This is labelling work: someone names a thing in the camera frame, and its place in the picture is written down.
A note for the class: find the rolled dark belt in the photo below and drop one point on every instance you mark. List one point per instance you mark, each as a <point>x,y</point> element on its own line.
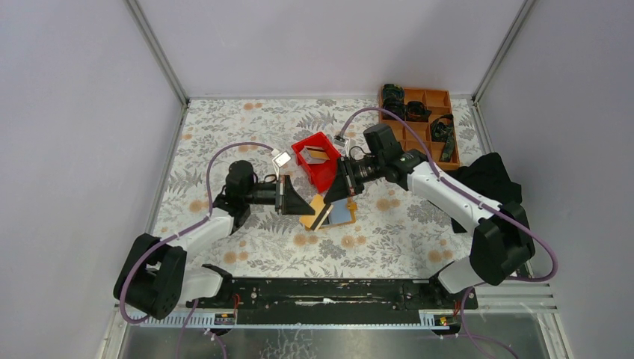
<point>417,112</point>
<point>397,107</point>
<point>392,93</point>

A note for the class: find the floral table mat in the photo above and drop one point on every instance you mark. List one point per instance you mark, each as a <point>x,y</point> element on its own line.
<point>395,233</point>

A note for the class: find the yellow leather card holder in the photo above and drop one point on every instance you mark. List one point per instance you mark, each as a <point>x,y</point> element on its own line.
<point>340,212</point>

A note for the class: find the red plastic bin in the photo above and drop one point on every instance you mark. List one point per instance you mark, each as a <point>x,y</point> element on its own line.
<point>321,176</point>

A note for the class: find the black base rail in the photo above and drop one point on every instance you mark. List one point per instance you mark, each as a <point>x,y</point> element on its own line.
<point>317,301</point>

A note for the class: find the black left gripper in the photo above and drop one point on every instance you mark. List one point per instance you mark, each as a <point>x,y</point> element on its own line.
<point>288,200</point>

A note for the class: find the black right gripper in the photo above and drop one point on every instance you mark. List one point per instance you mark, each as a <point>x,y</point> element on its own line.
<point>345,184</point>

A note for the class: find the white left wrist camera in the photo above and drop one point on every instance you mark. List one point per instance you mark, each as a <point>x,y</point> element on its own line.
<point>279,159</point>

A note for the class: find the gold VIP credit card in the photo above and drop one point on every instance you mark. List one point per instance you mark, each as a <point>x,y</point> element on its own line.
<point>321,216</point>

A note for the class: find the brown compartment organizer tray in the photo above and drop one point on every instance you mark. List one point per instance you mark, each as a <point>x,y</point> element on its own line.
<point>438,135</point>

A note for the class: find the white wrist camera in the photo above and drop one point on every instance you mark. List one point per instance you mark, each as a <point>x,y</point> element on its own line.
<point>342,144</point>
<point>279,159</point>

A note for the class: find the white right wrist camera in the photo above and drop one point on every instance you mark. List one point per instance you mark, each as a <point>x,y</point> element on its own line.
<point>342,144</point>

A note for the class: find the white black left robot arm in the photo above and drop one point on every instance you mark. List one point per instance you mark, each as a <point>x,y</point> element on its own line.
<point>154,278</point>

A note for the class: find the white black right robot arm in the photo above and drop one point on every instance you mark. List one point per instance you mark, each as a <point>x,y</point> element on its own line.
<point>499,246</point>

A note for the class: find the black cloth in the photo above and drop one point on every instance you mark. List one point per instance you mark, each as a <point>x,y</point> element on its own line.
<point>488,176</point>

